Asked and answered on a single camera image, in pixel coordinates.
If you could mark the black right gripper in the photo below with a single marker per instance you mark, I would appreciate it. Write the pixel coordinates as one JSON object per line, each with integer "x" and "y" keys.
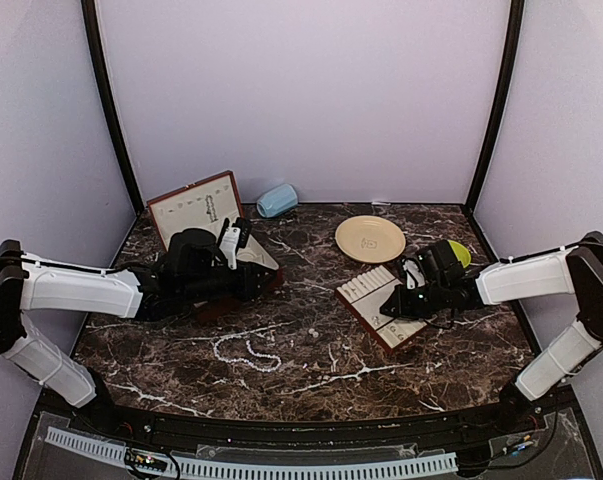
{"x": 402, "y": 309}

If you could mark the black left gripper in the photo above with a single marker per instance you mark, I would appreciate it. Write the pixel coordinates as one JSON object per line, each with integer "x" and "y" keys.
{"x": 248, "y": 288}

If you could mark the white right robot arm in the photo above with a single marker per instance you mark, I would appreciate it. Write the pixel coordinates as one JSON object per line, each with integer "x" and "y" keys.
{"x": 575, "y": 269}

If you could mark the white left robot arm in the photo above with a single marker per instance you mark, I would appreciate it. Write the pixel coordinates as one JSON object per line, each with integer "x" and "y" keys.
{"x": 29, "y": 282}

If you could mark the red wooden jewelry box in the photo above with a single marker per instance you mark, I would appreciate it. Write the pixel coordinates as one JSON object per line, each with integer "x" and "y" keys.
{"x": 205, "y": 205}

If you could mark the silver bangle right compartment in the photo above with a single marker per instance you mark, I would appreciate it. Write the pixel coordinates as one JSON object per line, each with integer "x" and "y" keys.
{"x": 248, "y": 255}

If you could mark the red earring tray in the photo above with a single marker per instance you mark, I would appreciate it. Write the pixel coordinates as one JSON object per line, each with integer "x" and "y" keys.
{"x": 364, "y": 295}

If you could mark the cream ceramic plate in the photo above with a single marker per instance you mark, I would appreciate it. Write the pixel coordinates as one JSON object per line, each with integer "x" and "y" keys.
{"x": 370, "y": 239}

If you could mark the light blue cup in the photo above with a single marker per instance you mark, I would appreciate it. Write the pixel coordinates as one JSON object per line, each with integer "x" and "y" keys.
{"x": 277, "y": 201}

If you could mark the green small bowl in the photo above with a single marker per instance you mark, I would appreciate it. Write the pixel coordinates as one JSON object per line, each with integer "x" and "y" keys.
{"x": 461, "y": 252}

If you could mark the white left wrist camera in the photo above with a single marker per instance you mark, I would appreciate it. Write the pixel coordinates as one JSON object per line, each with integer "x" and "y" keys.
{"x": 233, "y": 237}

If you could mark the white slotted cable duct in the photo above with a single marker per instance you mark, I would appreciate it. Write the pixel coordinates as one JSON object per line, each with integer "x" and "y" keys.
{"x": 224, "y": 463}

